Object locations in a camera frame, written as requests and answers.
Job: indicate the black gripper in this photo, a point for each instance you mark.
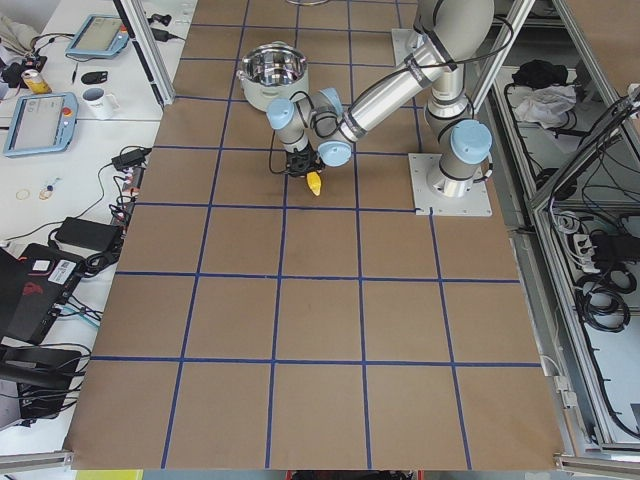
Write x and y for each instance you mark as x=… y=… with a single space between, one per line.
x=299 y=163

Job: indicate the yellow corn cob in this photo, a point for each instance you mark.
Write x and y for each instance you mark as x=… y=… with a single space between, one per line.
x=314 y=182

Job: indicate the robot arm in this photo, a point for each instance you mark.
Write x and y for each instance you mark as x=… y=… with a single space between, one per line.
x=317 y=131

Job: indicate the pale green electric pot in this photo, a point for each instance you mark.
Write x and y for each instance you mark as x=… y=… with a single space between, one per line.
x=270 y=71

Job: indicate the small black charger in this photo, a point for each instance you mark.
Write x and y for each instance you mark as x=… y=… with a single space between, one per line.
x=130 y=159

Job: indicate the white mug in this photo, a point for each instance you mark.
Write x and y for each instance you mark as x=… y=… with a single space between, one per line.
x=103 y=105

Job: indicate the black round case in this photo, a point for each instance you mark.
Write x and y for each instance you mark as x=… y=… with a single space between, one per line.
x=94 y=77

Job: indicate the black power brick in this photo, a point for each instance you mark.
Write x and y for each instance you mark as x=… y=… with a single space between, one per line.
x=89 y=234

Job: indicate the upper blue teach pendant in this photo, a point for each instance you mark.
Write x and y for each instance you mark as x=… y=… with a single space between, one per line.
x=101 y=36

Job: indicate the blue teach pendant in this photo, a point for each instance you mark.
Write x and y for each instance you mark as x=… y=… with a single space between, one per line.
x=41 y=124
x=101 y=36

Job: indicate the black cloth bundle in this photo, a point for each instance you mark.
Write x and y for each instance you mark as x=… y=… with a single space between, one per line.
x=539 y=74

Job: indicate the white crumpled cloth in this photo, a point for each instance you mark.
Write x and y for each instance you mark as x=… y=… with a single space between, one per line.
x=547 y=106

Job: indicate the lower blue teach pendant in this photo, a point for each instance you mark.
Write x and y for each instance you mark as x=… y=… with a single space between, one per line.
x=41 y=124

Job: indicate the black laptop with sticker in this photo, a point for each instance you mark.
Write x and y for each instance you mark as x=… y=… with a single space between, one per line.
x=34 y=286

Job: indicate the black docking station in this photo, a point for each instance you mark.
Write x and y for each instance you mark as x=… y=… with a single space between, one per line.
x=42 y=381

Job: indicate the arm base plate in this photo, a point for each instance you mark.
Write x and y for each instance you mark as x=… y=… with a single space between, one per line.
x=404 y=42
x=438 y=195

